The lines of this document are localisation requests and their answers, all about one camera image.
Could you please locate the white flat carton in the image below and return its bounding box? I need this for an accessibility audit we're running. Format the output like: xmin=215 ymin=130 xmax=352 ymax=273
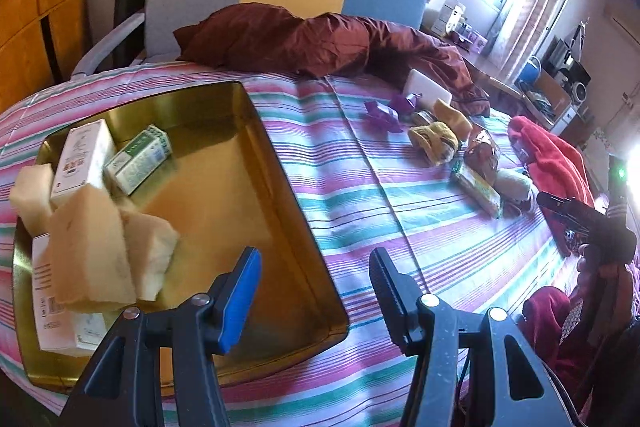
xmin=32 ymin=234 xmax=106 ymax=358

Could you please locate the green white small box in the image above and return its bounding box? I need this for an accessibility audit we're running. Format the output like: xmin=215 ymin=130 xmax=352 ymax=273
xmin=104 ymin=124 xmax=172 ymax=196

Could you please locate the yellow knitted sock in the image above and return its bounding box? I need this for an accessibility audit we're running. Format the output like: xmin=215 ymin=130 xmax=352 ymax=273
xmin=408 ymin=121 xmax=460 ymax=166

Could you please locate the striped bed sheet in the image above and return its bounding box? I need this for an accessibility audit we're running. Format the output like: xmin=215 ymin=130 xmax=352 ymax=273
xmin=1 ymin=63 xmax=577 ymax=426

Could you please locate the orange white muffin packet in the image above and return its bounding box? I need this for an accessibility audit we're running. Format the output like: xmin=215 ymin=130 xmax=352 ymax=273
xmin=463 ymin=126 xmax=500 ymax=185

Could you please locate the white rolled sock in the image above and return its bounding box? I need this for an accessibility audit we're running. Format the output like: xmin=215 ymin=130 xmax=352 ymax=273
xmin=494 ymin=169 xmax=535 ymax=212

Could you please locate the wooden side desk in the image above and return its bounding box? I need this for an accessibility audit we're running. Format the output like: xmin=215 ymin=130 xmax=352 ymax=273
xmin=458 ymin=48 xmax=593 ymax=148

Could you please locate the orange wooden wardrobe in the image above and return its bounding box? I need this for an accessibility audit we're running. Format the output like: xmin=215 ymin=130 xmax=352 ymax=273
xmin=0 ymin=0 xmax=94 ymax=113

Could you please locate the red fleece garment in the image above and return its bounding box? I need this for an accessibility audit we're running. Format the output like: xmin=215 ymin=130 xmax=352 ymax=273
xmin=506 ymin=115 xmax=597 ymax=258

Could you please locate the blue bucket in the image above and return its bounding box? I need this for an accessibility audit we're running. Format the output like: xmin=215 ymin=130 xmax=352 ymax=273
xmin=516 ymin=56 xmax=542 ymax=84

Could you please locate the tan sponge block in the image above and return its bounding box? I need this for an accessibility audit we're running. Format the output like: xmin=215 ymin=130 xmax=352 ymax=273
xmin=48 ymin=185 xmax=137 ymax=313

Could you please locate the purple snack packet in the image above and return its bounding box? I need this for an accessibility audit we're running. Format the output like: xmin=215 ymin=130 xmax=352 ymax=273
xmin=388 ymin=93 xmax=421 ymax=116
xmin=364 ymin=101 xmax=402 ymax=133

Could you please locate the gold metal tray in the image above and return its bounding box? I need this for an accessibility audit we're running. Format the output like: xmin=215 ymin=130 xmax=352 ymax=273
xmin=12 ymin=80 xmax=350 ymax=396

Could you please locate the pale sponge block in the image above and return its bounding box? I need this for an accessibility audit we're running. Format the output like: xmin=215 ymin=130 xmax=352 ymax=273
xmin=9 ymin=164 xmax=53 ymax=237

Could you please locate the maroon puffy jacket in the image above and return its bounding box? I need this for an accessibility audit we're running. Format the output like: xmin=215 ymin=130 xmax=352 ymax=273
xmin=174 ymin=3 xmax=490 ymax=116

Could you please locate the white medicine box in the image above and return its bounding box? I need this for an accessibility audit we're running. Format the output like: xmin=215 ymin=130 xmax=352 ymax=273
xmin=50 ymin=119 xmax=116 ymax=208

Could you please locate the white soap bar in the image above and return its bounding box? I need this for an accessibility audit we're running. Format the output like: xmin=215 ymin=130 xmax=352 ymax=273
xmin=402 ymin=69 xmax=452 ymax=110

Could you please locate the welldal cracker packet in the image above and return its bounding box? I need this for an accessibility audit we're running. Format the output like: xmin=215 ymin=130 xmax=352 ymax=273
xmin=451 ymin=159 xmax=502 ymax=219

